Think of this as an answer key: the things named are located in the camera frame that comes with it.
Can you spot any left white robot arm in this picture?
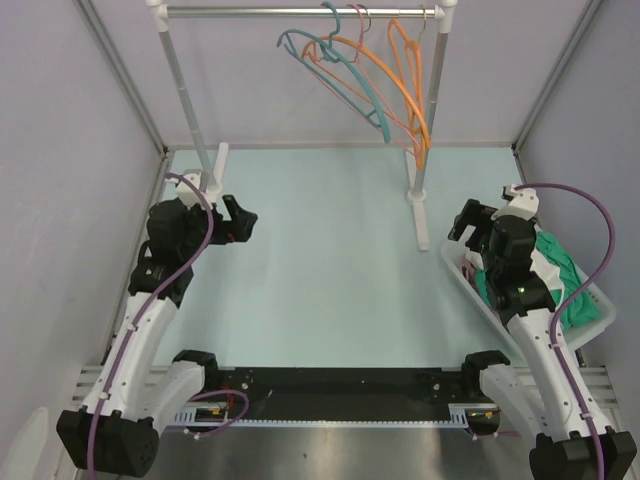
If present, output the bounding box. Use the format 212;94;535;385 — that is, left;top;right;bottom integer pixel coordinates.
56;195;258;478

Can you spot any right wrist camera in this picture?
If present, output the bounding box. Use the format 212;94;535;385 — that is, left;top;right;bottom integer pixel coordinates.
491;184;539;221

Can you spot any pink cloth in basket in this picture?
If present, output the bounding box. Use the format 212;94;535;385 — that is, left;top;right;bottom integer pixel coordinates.
460;251;484;291

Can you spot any teal plastic hanger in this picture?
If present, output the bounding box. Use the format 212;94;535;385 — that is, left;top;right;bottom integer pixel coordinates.
276;1;392;143

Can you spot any small orange plastic hanger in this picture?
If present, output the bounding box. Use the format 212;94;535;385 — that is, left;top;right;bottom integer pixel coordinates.
387;19;431;170

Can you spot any green cloth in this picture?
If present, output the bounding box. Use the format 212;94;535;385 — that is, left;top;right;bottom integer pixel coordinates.
477;231;599;331

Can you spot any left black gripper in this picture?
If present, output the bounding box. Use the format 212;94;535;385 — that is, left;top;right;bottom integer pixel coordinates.
178;194;256;260

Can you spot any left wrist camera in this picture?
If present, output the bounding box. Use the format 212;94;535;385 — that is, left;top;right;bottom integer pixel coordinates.
175;169;222;208

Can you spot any white tank top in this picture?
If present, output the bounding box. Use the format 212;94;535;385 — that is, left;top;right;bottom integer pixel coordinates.
530;249;565;298

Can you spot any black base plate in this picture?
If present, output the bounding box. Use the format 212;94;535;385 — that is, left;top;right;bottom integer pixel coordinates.
204;367;490;422

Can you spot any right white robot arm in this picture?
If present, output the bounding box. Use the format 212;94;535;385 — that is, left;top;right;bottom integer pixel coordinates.
448;192;638;479

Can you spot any white metal clothes rack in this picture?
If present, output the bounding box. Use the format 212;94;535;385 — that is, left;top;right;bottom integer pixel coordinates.
147;1;457;251

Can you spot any pink wire hanger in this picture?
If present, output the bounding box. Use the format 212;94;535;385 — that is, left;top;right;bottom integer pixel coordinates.
286;1;431;167

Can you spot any white cable duct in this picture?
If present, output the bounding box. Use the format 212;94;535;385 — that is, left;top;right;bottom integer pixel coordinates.
172;402;474;430

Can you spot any large orange plastic hanger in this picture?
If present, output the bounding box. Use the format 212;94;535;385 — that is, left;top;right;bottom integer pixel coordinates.
300;35;432;149

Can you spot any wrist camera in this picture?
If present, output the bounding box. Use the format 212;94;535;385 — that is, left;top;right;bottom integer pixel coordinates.
491;184;539;221
175;169;222;208

